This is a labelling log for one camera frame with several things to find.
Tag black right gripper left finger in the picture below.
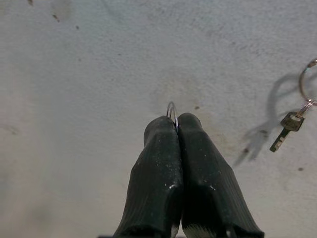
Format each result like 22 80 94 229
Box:
113 115 184 238

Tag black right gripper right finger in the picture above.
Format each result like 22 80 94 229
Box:
177 113 265 238

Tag silver keys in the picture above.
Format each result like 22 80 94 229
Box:
166 101 179 130

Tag brass key on ring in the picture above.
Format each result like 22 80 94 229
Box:
269 58 317 153

